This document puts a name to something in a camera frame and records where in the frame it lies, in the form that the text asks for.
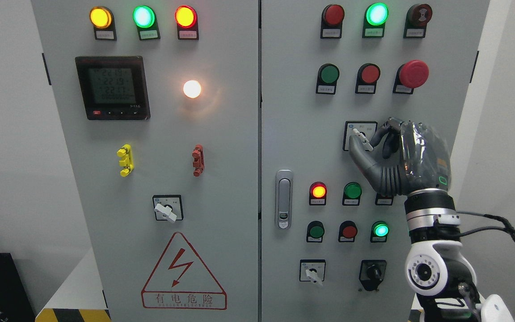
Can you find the dark red indicator top right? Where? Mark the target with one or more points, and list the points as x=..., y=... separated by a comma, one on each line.
x=333, y=15

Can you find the red push button lower row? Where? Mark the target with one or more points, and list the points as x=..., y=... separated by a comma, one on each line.
x=347, y=231

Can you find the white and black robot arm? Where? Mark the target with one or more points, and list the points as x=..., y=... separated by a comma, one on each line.
x=443, y=280

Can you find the yellow indicator light top left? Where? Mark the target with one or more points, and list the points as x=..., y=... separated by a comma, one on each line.
x=101, y=17

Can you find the lit green push button lower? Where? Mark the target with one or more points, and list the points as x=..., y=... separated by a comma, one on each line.
x=380, y=230

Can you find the black digital power meter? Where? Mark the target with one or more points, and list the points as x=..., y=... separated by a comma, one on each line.
x=113, y=87

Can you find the lit orange-red indicator middle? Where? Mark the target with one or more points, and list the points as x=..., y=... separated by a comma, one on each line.
x=318, y=190

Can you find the silver cabinet door handle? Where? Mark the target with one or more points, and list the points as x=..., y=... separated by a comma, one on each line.
x=283, y=198

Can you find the yellow terminal connector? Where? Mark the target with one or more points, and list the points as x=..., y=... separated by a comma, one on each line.
x=126, y=160

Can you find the black rotary switch bottom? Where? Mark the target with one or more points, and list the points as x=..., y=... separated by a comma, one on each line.
x=371, y=273

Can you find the red push button row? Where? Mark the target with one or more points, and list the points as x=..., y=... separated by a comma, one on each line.
x=347, y=231
x=368, y=74

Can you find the red emergency stop button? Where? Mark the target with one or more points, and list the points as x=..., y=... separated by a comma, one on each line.
x=413, y=74

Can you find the red-orange indicator light top left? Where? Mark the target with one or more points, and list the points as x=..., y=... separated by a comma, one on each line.
x=186, y=16

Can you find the green push button upper row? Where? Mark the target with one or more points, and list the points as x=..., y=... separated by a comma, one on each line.
x=328, y=74

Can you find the green lit indicator top right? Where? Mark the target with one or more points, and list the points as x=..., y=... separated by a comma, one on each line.
x=377, y=14

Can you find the gray electrical control cabinet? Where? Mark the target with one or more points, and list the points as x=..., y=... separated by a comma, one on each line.
x=261, y=110

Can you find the red terminal connector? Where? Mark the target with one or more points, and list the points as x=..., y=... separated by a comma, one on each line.
x=198, y=160

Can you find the gray rotary switch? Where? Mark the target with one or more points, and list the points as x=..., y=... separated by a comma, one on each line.
x=312, y=271
x=363, y=131

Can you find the gray rotary switch left door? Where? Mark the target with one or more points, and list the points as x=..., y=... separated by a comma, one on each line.
x=168, y=208

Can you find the green push button row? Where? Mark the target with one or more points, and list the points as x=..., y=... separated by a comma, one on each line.
x=315, y=231
x=328, y=74

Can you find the white glowing lamp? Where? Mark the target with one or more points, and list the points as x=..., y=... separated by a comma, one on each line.
x=192, y=89

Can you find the red electrical hazard warning sticker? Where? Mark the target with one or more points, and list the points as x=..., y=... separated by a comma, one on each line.
x=182, y=280

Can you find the gray rotary switch bottom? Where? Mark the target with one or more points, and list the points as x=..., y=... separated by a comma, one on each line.
x=312, y=271

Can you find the dark red buzzer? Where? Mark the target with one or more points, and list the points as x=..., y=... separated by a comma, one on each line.
x=419, y=15

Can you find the green indicator light top left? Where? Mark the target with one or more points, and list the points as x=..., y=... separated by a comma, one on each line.
x=143, y=16

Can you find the green push button lower row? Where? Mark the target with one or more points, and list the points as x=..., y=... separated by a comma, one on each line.
x=315, y=231

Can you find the green indicator middle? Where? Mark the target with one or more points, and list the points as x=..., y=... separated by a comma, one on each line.
x=352, y=190

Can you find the red push button upper row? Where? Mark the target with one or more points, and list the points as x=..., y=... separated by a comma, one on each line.
x=368, y=74

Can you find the dark gray robotic hand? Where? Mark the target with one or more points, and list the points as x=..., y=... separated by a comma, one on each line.
x=424, y=159

